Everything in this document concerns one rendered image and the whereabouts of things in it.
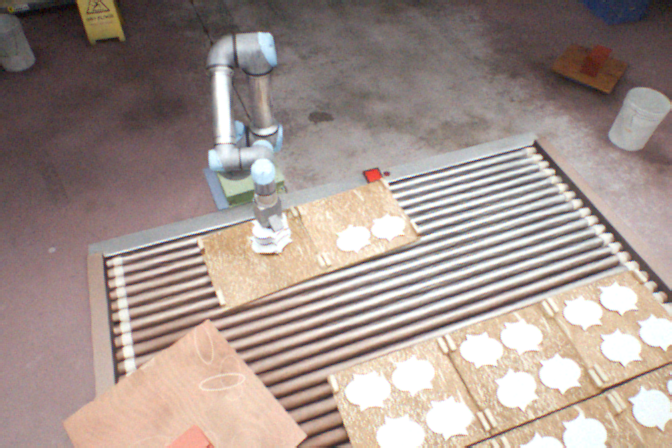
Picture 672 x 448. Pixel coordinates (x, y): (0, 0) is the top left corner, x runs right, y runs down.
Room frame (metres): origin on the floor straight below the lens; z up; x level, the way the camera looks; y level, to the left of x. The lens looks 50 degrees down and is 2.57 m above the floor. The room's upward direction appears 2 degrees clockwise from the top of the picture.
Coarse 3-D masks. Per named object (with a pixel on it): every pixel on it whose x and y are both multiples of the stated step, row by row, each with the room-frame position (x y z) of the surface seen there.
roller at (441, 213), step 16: (512, 192) 1.54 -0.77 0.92; (528, 192) 1.56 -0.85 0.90; (448, 208) 1.43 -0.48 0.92; (464, 208) 1.44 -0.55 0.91; (416, 224) 1.36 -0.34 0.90; (160, 288) 1.01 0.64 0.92; (176, 288) 1.01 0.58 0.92; (192, 288) 1.02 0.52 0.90; (112, 304) 0.93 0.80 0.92; (128, 304) 0.94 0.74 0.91
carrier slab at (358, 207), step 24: (360, 192) 1.50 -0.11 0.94; (384, 192) 1.50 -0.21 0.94; (312, 216) 1.36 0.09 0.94; (336, 216) 1.36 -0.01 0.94; (360, 216) 1.36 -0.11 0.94; (312, 240) 1.23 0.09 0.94; (336, 240) 1.24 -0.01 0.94; (384, 240) 1.24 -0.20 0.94; (408, 240) 1.25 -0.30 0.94; (336, 264) 1.12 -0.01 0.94
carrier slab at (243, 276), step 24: (288, 216) 1.35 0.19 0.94; (216, 240) 1.22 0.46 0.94; (240, 240) 1.22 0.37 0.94; (216, 264) 1.11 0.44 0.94; (240, 264) 1.11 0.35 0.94; (264, 264) 1.11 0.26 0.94; (288, 264) 1.12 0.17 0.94; (312, 264) 1.12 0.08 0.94; (216, 288) 1.00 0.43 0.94; (240, 288) 1.00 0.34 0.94; (264, 288) 1.01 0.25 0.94
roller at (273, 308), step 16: (544, 224) 1.36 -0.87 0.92; (560, 224) 1.38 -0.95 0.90; (480, 240) 1.27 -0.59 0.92; (496, 240) 1.27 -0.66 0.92; (432, 256) 1.18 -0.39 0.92; (448, 256) 1.19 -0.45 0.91; (384, 272) 1.10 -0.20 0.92; (400, 272) 1.11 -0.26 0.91; (320, 288) 1.03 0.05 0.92; (336, 288) 1.03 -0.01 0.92; (352, 288) 1.04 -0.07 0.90; (272, 304) 0.95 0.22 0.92; (288, 304) 0.95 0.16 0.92; (304, 304) 0.97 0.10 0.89; (224, 320) 0.88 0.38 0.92; (240, 320) 0.89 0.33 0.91; (176, 336) 0.81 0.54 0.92; (128, 352) 0.75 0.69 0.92; (144, 352) 0.76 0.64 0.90
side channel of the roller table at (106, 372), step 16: (96, 256) 1.12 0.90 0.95; (96, 272) 1.05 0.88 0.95; (96, 288) 0.98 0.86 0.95; (96, 304) 0.91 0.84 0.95; (96, 320) 0.85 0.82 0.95; (112, 320) 0.87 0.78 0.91; (96, 336) 0.79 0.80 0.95; (112, 336) 0.80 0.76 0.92; (96, 352) 0.73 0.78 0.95; (112, 352) 0.74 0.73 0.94; (96, 368) 0.68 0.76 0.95; (112, 368) 0.68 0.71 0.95; (96, 384) 0.62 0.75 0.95; (112, 384) 0.63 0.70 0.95
